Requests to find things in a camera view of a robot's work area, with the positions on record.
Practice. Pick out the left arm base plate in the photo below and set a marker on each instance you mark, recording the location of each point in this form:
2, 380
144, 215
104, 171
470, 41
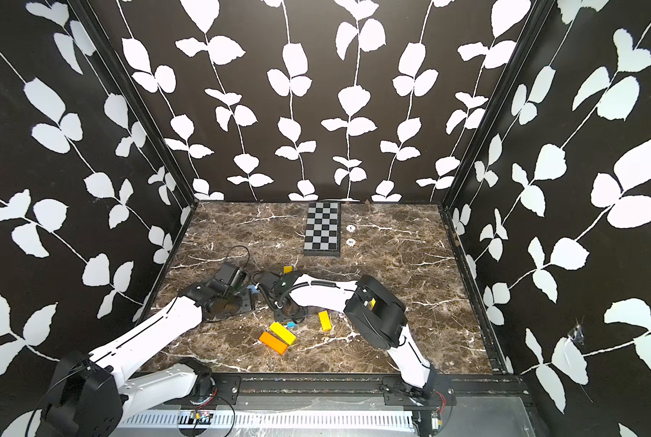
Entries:
218, 386

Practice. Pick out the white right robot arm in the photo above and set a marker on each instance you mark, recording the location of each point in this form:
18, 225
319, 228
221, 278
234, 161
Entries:
377, 314

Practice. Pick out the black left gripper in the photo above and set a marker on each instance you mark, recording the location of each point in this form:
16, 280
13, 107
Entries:
247, 303

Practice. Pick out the white perforated rail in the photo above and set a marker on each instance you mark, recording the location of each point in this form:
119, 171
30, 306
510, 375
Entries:
396, 421

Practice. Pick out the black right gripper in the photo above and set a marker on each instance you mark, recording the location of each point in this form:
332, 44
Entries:
278, 315

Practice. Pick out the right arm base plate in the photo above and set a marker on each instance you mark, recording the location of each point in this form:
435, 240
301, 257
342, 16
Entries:
435, 395

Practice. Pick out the checkered board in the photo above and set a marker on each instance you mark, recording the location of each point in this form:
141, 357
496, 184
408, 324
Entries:
323, 229

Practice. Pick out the yellow block beside orange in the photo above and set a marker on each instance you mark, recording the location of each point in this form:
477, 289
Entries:
282, 333

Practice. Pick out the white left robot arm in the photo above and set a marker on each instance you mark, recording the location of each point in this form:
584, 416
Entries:
92, 393

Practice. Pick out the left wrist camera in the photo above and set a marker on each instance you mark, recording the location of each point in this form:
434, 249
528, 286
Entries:
230, 275

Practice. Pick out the small yellow block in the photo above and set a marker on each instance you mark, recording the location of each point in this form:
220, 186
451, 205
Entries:
325, 321

